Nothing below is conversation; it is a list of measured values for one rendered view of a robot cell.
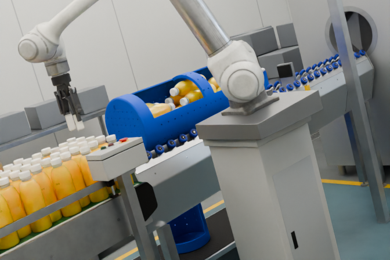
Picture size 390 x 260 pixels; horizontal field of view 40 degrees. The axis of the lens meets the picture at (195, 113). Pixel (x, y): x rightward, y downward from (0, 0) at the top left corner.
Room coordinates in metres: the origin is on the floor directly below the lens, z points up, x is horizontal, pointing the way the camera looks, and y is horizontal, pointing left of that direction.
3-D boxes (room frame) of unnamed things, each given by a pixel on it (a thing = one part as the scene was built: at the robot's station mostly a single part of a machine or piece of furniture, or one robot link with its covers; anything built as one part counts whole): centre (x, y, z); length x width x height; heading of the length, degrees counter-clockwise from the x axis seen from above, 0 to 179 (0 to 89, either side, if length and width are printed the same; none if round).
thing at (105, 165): (1.98, 0.32, 1.05); 0.20 x 0.10 x 0.10; 133
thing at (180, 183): (3.05, -0.39, 0.79); 2.17 x 0.29 x 0.34; 133
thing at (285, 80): (3.24, -0.60, 1.00); 0.10 x 0.04 x 0.15; 43
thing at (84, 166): (2.04, 0.44, 1.00); 0.07 x 0.07 x 0.19
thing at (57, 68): (2.17, 0.48, 1.43); 0.09 x 0.09 x 0.06
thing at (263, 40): (6.34, -1.02, 0.59); 1.20 x 0.80 x 1.19; 36
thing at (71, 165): (2.02, 0.52, 1.00); 0.07 x 0.07 x 0.19
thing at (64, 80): (2.17, 0.48, 1.36); 0.08 x 0.07 x 0.09; 43
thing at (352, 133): (3.77, -1.06, 0.31); 0.06 x 0.06 x 0.63; 43
